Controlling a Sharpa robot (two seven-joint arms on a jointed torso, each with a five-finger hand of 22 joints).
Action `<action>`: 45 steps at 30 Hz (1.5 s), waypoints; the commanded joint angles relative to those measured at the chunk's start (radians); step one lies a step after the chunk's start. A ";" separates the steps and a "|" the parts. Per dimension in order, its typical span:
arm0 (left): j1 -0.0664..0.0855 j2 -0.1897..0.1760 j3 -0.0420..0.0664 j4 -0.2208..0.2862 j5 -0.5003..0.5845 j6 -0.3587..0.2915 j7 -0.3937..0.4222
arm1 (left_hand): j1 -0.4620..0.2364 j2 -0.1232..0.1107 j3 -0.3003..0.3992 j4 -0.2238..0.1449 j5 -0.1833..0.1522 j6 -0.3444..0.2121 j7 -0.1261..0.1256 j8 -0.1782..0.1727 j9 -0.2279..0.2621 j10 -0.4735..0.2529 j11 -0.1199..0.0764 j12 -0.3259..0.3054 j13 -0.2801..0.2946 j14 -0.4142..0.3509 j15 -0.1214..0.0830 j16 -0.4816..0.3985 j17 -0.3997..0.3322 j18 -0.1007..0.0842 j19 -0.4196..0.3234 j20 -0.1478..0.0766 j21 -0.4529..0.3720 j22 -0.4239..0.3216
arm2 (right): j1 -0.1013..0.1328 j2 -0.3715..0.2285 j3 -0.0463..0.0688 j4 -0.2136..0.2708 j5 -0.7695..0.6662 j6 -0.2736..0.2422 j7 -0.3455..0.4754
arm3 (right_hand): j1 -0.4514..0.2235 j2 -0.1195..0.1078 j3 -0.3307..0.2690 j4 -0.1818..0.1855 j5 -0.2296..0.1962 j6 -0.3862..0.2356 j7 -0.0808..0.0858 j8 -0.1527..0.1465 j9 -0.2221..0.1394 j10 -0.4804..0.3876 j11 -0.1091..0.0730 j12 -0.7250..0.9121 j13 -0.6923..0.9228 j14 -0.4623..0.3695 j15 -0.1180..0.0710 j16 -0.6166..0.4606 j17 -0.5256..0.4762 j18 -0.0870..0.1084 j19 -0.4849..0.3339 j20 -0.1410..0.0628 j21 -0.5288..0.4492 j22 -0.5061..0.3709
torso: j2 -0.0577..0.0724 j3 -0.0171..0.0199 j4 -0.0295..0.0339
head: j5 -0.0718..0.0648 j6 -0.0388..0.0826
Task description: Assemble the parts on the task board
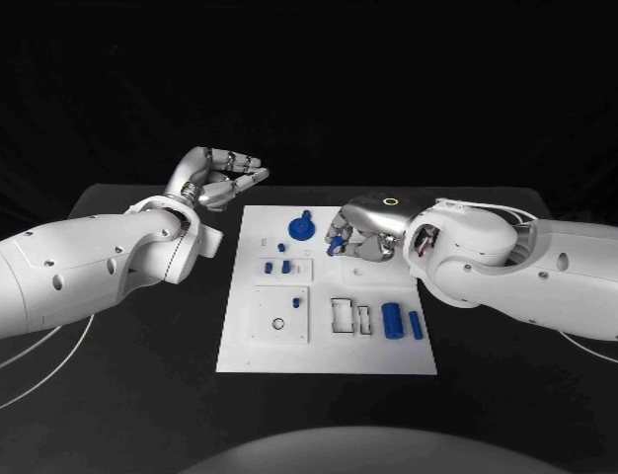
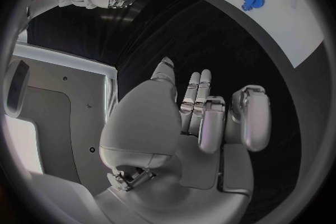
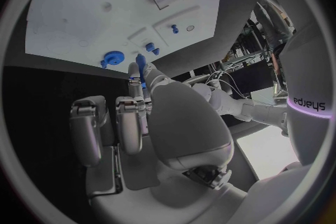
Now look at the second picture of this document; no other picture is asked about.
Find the white task board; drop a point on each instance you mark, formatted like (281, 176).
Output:
(275, 14)

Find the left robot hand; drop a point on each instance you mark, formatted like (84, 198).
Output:
(141, 114)

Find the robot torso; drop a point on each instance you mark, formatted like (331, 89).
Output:
(57, 114)

